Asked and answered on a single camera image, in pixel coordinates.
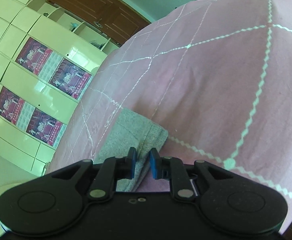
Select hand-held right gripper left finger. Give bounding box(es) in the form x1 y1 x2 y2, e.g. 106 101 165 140
44 147 138 202

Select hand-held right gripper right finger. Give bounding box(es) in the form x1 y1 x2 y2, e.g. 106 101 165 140
149 149 239 203

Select grey pants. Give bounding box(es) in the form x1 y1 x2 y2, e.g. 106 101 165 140
96 107 168 193

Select red calendar poster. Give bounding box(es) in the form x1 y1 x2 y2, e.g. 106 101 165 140
48 58 92 100
15 37 63 83
0 86 36 132
26 108 67 147

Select pink checked bed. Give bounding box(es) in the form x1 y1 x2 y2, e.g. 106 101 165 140
44 0 292 235

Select cream glossy wardrobe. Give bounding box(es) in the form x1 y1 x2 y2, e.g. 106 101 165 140
0 0 111 178

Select cream corner shelf unit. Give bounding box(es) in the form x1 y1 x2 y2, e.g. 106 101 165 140
26 0 122 55

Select brown wooden door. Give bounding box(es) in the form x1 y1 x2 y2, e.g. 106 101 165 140
47 0 151 47

